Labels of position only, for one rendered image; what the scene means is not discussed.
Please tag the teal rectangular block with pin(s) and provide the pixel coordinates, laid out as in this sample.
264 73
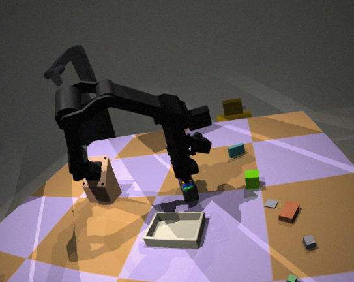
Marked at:
236 150

